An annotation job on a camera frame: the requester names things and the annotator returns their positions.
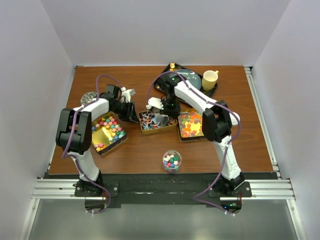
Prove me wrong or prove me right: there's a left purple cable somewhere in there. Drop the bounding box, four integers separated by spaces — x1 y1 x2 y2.
61 74 127 215

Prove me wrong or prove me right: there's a tin of lollipops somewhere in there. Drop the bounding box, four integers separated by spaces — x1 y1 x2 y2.
138 110 178 136

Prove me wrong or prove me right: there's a metal scoop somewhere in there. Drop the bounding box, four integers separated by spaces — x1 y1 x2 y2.
151 113 170 128

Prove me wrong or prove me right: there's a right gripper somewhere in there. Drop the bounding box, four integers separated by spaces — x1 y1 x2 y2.
159 95 181 119

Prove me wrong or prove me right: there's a gold spoon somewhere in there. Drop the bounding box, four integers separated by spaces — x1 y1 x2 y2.
169 62 176 72

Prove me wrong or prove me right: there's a tin of star candies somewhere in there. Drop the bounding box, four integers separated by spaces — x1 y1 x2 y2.
91 112 128 156

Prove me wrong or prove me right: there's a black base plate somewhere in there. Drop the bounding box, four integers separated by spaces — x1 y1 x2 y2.
73 173 252 210

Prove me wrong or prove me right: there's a clear glass jar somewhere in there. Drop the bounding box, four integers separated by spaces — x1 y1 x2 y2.
162 150 182 174

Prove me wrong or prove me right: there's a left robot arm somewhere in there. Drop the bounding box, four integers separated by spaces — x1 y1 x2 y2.
55 84 138 196

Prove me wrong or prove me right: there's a tin of gummy candies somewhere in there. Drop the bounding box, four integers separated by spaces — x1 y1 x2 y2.
177 108 205 142

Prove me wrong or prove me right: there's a blue-grey plate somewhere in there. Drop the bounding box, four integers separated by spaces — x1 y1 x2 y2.
168 69 202 90

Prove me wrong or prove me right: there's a silver jar lid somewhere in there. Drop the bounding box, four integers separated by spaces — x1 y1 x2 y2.
229 112 241 126

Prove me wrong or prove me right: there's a yellow cup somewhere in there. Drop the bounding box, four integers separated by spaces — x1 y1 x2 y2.
202 70 219 91

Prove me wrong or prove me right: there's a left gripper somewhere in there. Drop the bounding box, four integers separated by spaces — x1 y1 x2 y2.
110 99 139 123

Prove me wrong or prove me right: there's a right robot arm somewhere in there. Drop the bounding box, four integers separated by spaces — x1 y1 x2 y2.
155 71 245 197

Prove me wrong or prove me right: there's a patterned small bowl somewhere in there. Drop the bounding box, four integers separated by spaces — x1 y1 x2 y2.
80 91 97 106

